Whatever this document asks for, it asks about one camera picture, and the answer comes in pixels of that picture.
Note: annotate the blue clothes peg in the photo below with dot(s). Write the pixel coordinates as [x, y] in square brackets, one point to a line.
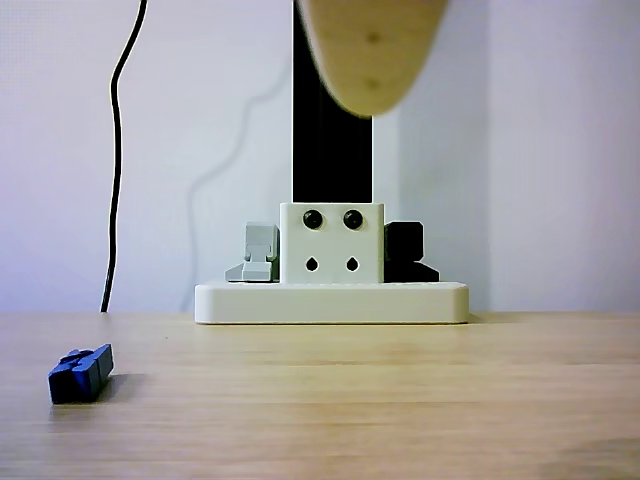
[80, 377]

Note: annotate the black screw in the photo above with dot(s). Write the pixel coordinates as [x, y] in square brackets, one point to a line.
[353, 219]
[312, 219]

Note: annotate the black clamp piece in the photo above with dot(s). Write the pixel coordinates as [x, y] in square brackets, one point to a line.
[407, 250]

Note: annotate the gray clamp piece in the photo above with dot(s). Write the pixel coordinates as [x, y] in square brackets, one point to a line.
[257, 250]

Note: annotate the black upright post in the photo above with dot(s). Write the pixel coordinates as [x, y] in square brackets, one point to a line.
[330, 160]

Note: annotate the white post bracket block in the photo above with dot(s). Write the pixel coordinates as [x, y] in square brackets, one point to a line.
[332, 245]

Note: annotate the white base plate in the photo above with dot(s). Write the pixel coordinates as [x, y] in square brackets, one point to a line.
[330, 302]

